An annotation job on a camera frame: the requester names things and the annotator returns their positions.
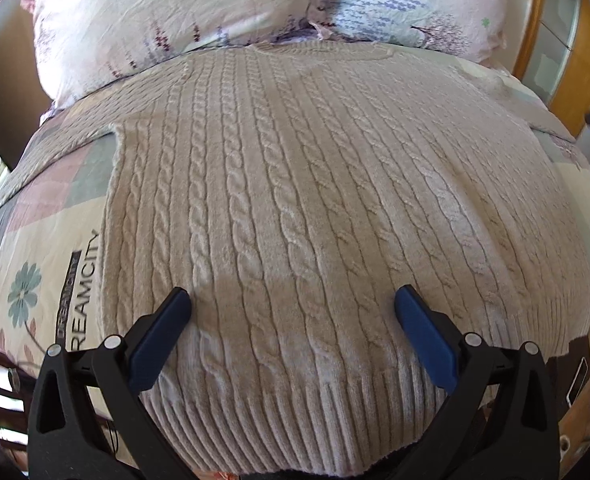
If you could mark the left floral pillow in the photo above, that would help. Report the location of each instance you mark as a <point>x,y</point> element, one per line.
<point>82,46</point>

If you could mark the patchwork printed bed sheet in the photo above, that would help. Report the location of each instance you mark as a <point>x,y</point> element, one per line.
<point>50,239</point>

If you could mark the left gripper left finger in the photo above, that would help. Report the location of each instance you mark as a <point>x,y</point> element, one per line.
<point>65,437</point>

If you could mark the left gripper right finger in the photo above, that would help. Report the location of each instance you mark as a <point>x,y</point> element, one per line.
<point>499,419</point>

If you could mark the floral pillow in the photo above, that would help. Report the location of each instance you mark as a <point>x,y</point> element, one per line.
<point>82,46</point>
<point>470,29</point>

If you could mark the right floral pillow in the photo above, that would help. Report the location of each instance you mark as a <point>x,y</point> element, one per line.
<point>470,29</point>

